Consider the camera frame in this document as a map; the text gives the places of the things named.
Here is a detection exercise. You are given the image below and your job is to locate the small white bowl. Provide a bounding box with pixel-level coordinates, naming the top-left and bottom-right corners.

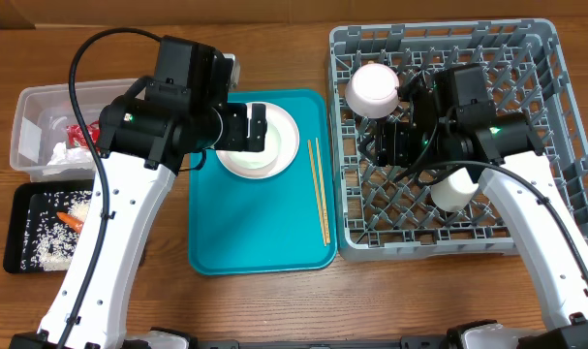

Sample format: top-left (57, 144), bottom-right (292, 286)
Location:
top-left (345, 63), bottom-right (400, 119)

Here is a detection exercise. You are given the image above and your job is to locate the white cup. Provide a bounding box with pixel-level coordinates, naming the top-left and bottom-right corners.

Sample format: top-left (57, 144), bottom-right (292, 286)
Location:
top-left (430, 169), bottom-right (479, 212)

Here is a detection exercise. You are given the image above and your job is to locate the red snack wrapper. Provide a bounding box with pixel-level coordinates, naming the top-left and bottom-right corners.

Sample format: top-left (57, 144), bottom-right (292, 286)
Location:
top-left (66, 121), bottom-right (100, 148)

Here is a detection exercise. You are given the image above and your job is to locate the white tissue paper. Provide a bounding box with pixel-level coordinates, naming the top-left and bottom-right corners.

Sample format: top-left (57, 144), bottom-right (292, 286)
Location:
top-left (47, 143), bottom-right (94, 167)

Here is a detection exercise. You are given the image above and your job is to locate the orange carrot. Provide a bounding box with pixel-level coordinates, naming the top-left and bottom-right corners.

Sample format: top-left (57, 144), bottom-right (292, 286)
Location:
top-left (56, 211), bottom-right (84, 234)

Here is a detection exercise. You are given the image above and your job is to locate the white rice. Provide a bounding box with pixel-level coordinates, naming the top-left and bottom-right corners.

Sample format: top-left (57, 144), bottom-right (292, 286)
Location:
top-left (19, 190), bottom-right (92, 272)

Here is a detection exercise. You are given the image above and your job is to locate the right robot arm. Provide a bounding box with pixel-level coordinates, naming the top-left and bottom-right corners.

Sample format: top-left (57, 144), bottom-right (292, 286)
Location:
top-left (346, 63), bottom-right (588, 348)

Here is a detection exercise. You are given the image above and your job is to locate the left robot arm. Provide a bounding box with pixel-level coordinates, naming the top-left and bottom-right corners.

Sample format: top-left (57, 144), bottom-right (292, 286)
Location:
top-left (11, 36), bottom-right (267, 348)

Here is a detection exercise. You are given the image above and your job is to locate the grey plastic dishwasher rack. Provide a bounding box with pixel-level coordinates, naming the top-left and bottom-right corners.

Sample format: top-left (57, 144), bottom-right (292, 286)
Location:
top-left (327, 18), bottom-right (588, 262)

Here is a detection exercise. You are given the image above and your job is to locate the clear plastic waste bin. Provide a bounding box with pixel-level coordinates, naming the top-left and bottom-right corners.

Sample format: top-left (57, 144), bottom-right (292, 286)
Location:
top-left (10, 79), bottom-right (135, 182)

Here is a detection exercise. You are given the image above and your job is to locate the large white plate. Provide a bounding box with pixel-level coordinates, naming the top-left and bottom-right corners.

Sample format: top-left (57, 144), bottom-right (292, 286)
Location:
top-left (216, 102), bottom-right (300, 179)

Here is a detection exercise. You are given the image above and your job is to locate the left wooden chopstick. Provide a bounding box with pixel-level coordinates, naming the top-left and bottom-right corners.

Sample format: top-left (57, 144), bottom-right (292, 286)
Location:
top-left (307, 140), bottom-right (327, 247)

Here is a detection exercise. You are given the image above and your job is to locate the wooden chopstick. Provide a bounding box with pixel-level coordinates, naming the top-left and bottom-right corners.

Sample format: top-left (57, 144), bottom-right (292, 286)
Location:
top-left (315, 138), bottom-right (331, 244)
top-left (307, 140), bottom-right (327, 247)

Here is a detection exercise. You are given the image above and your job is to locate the teal plastic serving tray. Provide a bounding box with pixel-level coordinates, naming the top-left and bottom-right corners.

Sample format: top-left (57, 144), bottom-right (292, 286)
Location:
top-left (188, 89), bottom-right (337, 275)

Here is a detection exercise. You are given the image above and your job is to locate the right wooden chopstick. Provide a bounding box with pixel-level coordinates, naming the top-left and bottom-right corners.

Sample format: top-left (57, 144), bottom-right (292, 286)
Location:
top-left (315, 138), bottom-right (331, 244)

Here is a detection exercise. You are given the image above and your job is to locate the black plastic tray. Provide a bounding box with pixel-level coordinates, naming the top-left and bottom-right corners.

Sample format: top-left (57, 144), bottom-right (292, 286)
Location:
top-left (3, 180), bottom-right (93, 273)

